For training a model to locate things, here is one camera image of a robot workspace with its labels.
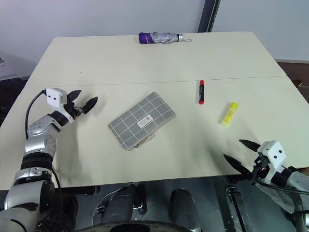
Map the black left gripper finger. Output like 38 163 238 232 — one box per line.
67 89 83 103
81 96 99 115

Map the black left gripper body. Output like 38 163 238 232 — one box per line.
63 99 84 120

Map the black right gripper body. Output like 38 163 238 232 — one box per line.
251 156 269 180

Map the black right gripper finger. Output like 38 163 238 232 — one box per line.
223 154 253 176
239 139 261 153

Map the grey checked pouch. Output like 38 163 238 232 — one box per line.
108 91 176 151

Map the yellow highlighter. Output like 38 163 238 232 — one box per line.
220 102 239 127

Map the dark rounded right robot leg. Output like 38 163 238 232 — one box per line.
170 188 201 232

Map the dark rounded robot leg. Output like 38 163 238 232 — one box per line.
96 183 147 224
170 188 201 232

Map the red and black marker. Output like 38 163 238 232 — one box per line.
198 80 205 105

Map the purple and silver folded umbrella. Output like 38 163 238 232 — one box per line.
138 31 193 45

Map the dark rounded left robot leg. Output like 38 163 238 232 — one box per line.
96 183 147 224

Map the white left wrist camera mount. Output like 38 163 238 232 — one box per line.
45 87 74 121

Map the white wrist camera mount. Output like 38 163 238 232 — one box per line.
45 87 74 121
256 140 287 183

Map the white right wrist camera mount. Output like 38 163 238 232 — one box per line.
256 140 287 183

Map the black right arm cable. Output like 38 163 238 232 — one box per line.
251 166 309 218

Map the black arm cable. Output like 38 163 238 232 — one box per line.
25 89 63 191
251 166 309 218

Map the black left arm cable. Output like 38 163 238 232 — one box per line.
25 89 63 191

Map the black table frame leg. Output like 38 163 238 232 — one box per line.
224 185 249 232

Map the black vertical post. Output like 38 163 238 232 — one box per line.
197 0 222 33

